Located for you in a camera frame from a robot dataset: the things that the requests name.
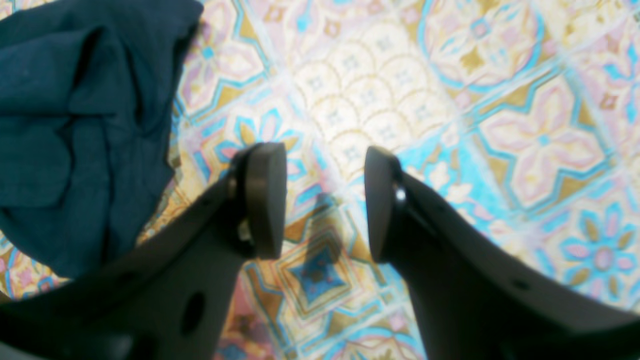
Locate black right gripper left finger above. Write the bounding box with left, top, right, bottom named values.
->
left=1, top=142, right=288, bottom=360

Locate patterned colourful tablecloth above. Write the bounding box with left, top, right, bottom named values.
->
left=1, top=0, right=639, bottom=360

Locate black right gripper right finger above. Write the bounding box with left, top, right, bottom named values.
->
left=364, top=146, right=640, bottom=360

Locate dark navy t-shirt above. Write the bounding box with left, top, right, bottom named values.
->
left=0, top=0, right=204, bottom=278

